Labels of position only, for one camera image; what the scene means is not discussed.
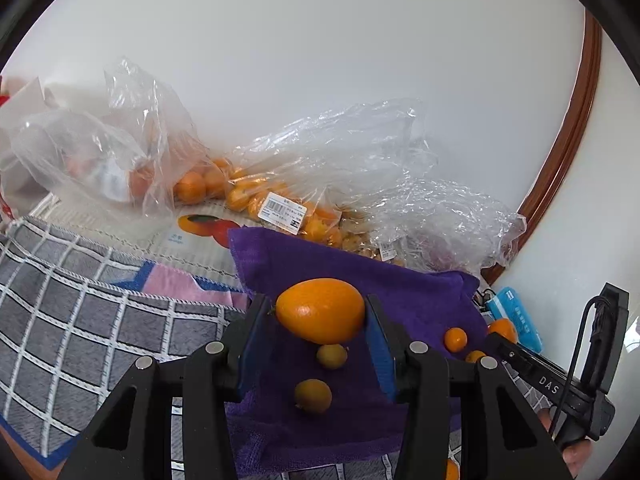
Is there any small kumquat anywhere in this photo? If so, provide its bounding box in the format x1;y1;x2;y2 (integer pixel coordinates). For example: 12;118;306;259
488;318;518;344

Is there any oval orange mango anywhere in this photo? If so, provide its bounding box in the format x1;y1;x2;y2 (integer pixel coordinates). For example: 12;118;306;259
276;278;366;344

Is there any right hand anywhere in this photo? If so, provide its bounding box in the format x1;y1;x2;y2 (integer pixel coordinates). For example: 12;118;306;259
537;408;593;479

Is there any small orange near towel edge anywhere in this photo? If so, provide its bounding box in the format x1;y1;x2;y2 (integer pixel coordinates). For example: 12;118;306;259
445;458;460;480

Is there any small mandarin lower right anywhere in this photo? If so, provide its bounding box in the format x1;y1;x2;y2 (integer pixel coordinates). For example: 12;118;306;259
465;350;486;363

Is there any small mandarin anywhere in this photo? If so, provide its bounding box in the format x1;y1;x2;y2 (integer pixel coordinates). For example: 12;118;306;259
444;327;469;353
465;350;486;363

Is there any small mandarin upper right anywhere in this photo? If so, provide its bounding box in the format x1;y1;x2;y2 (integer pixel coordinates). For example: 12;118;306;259
444;327;469;353

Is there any blue tissue pack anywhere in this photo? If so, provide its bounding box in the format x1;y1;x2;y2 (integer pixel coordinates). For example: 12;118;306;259
484;287;544;354

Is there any grey checked blanket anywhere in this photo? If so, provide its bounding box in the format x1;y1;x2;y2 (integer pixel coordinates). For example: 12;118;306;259
0;216;557;480

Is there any purple towel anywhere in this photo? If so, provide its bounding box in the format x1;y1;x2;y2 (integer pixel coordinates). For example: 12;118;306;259
227;228;487;477

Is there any fruit-print woven mat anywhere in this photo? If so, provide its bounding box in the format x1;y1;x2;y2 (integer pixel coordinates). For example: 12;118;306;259
30;194;250;289

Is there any crumpled clear bag right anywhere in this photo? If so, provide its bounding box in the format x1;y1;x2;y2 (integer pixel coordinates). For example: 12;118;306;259
356;177;527;278

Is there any clear bag with oranges left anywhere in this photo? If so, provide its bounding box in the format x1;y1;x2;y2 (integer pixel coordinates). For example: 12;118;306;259
8;56;231;219

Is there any white plastic bag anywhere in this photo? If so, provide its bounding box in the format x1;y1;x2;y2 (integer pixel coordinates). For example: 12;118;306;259
1;78;65;218

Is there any clear bag with barcode label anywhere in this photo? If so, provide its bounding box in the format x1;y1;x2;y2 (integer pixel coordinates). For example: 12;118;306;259
226;99;436;250

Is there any red and white box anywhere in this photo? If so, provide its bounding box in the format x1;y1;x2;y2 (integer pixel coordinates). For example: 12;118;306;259
0;76;11;106

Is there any brown wooden door frame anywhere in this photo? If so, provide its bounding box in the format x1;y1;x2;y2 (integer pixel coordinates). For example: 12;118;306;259
510;11;603;263

